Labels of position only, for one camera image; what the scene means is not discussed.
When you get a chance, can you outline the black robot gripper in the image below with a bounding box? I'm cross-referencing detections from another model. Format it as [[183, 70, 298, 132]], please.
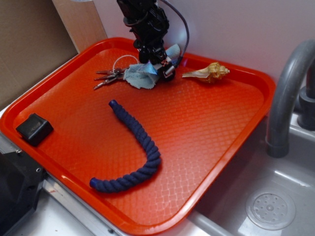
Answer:
[[117, 0, 175, 81]]

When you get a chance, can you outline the navy blue twisted rope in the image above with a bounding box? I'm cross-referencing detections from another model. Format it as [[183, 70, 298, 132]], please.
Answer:
[[89, 99, 161, 194]]

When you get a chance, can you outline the round sink drain cover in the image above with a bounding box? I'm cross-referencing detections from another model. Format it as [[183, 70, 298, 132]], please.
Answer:
[[245, 188, 296, 231]]

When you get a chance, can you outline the grey curved faucet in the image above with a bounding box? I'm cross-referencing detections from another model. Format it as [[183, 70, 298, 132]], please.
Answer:
[[266, 39, 315, 158]]

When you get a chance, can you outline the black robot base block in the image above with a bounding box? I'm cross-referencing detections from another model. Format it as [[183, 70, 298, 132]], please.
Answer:
[[0, 150, 46, 236]]

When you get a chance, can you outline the brown cardboard panel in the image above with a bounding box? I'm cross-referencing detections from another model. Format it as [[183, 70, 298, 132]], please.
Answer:
[[0, 0, 77, 109]]

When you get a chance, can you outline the red plastic tray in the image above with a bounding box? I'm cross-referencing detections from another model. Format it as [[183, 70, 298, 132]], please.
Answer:
[[0, 38, 275, 236]]

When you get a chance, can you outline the grey sink basin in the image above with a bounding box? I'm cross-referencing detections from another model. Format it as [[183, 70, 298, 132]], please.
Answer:
[[189, 120, 315, 236]]

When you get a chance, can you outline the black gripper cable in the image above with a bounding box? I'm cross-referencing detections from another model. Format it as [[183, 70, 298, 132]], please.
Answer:
[[159, 0, 190, 68]]

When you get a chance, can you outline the light blue cloth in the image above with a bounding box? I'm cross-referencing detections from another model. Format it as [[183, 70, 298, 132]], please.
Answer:
[[123, 44, 181, 89]]

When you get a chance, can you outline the dark faucet handle post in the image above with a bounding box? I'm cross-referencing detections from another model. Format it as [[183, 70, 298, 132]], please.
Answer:
[[297, 61, 315, 131]]

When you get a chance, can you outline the light wooden board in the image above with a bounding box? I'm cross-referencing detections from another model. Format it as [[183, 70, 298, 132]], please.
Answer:
[[52, 0, 107, 53]]

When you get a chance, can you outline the small black box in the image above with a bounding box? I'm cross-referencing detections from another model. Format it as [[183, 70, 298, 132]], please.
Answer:
[[16, 113, 54, 147]]

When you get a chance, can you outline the tan conch seashell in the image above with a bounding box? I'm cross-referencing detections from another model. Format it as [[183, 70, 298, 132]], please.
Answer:
[[182, 62, 230, 84]]

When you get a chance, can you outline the bunch of metal keys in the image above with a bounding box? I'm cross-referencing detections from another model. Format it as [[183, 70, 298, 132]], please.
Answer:
[[93, 55, 139, 90]]

